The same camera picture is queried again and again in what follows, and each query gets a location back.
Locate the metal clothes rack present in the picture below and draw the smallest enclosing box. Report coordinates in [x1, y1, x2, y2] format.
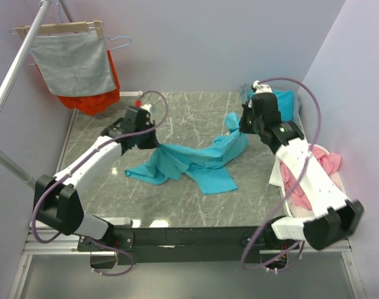
[0, 0, 75, 191]

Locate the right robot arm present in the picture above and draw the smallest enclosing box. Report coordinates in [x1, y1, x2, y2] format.
[240, 91, 364, 250]

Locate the white laundry basket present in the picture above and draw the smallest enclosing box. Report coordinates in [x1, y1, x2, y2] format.
[271, 173, 348, 240]

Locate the aluminium rail frame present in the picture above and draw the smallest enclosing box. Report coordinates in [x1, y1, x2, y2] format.
[22, 229, 352, 255]

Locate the folded turquoise t shirt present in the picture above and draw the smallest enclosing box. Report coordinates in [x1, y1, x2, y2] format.
[243, 88, 295, 125]

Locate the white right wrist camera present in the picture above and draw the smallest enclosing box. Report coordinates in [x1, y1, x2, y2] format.
[251, 80, 272, 94]

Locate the orange hanging garment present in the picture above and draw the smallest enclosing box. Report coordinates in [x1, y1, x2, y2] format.
[32, 45, 120, 116]

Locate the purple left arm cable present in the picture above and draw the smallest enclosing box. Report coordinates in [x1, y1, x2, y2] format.
[29, 90, 170, 277]

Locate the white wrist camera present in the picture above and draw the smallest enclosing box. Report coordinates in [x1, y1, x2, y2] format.
[251, 80, 272, 94]
[135, 100, 156, 114]

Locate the turquoise t shirt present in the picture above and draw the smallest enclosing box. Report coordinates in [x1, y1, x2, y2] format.
[243, 88, 295, 125]
[125, 112, 248, 195]

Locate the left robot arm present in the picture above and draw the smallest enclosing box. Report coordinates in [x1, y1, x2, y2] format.
[31, 104, 158, 250]

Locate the pink t shirt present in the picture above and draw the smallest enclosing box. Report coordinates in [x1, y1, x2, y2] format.
[279, 145, 342, 211]

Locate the grey hanging cloth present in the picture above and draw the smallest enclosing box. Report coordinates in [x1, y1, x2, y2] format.
[31, 31, 116, 97]

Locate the white rack foot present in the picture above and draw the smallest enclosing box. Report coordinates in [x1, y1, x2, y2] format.
[119, 90, 143, 98]

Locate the black base beam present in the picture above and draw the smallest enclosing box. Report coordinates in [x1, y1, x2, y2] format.
[77, 225, 290, 269]

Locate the wooden clip hanger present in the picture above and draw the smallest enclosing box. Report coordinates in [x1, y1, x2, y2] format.
[9, 19, 105, 40]

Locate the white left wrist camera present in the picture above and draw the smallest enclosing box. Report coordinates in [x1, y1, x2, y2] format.
[135, 100, 156, 114]

